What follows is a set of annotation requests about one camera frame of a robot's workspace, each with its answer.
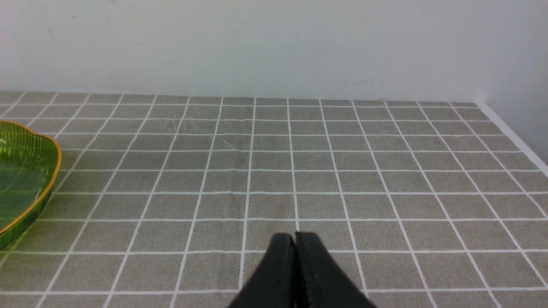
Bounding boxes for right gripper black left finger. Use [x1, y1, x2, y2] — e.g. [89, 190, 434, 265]
[229, 233, 295, 308]

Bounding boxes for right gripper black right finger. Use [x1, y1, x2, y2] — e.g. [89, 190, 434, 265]
[296, 232, 376, 308]

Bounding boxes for grey checked tablecloth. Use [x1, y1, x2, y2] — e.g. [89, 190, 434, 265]
[1, 92, 547, 308]

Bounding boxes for green glass leaf plate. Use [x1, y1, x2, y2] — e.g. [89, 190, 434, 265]
[0, 121, 63, 249]

